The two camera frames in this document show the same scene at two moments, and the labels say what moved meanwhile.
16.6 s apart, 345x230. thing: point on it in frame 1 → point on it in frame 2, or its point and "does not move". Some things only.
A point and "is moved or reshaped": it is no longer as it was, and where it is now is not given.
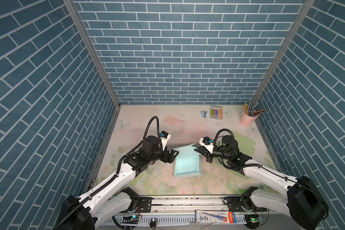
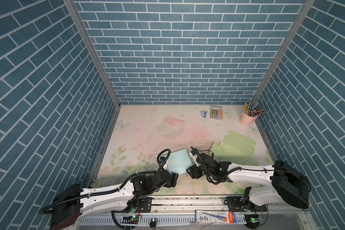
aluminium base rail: [179, 212] does not move
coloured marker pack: [216, 112] does not move
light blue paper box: [188, 162] is moved or reshaped
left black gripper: [166, 159] → [170, 183]
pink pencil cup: [246, 120] does not move
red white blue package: [226, 217] does not move
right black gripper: [207, 154] → [192, 170]
